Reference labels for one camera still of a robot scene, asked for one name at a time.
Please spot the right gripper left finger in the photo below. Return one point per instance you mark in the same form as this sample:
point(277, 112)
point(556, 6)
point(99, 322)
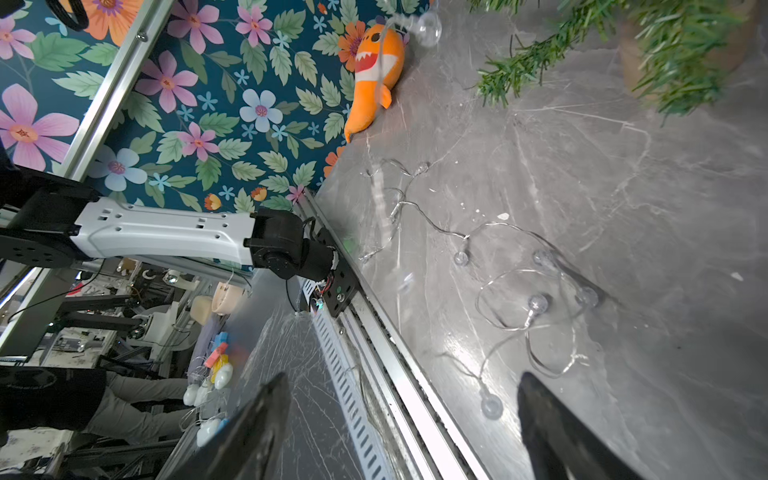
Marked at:
point(249, 446)

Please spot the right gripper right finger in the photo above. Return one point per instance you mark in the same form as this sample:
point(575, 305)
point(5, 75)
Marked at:
point(559, 445)

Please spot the clear bulb string light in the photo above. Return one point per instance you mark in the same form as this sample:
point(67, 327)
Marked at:
point(466, 218)

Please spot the green christmas tree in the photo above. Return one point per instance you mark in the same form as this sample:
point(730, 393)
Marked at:
point(676, 54)

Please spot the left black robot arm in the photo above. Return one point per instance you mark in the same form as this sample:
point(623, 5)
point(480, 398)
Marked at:
point(58, 222)

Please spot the orange shark plush toy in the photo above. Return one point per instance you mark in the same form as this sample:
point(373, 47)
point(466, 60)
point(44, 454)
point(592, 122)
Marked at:
point(379, 64)

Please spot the white slotted cable duct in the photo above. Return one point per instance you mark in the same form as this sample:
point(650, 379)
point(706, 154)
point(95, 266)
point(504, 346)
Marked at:
point(345, 375)

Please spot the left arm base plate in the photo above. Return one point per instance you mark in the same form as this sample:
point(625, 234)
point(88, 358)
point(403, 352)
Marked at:
point(333, 294)

